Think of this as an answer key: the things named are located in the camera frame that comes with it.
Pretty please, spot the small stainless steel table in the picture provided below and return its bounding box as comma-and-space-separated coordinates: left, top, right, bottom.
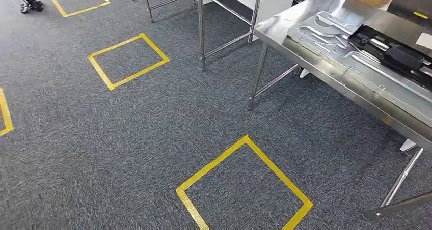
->
126, 0, 264, 71

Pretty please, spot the large stainless steel table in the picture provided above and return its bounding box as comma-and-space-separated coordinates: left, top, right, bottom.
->
246, 0, 432, 220

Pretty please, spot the white board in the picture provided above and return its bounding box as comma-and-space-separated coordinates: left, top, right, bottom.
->
225, 0, 299, 24

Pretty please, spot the stamped sheet metal panel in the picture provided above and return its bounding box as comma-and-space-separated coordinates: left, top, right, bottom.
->
287, 10, 432, 128

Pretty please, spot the black fixture tray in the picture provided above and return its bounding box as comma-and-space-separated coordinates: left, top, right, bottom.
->
347, 24, 432, 92

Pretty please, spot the black block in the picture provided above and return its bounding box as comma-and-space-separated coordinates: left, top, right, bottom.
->
384, 45, 425, 71

